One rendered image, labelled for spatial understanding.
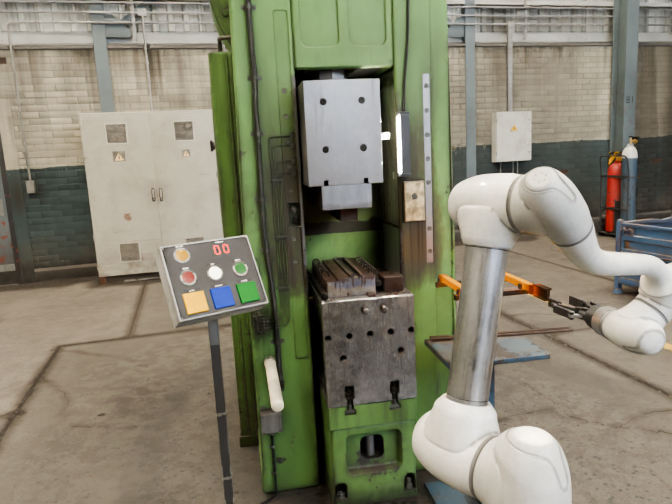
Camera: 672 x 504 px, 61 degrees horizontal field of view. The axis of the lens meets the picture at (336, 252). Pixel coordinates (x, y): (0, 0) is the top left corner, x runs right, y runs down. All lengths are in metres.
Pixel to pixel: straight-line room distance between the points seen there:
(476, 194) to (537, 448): 0.57
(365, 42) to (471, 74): 6.83
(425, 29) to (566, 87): 7.68
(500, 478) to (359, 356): 1.12
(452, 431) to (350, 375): 1.01
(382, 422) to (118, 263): 5.59
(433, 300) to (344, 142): 0.82
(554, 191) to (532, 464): 0.57
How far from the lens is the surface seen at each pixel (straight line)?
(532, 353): 2.30
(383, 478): 2.61
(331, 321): 2.27
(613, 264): 1.53
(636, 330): 1.70
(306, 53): 2.39
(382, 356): 2.36
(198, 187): 7.46
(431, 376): 2.68
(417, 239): 2.49
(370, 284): 2.32
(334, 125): 2.24
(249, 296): 2.09
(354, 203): 2.26
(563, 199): 1.28
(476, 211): 1.37
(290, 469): 2.73
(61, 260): 8.35
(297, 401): 2.58
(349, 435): 2.47
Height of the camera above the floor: 1.50
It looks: 10 degrees down
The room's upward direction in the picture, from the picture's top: 3 degrees counter-clockwise
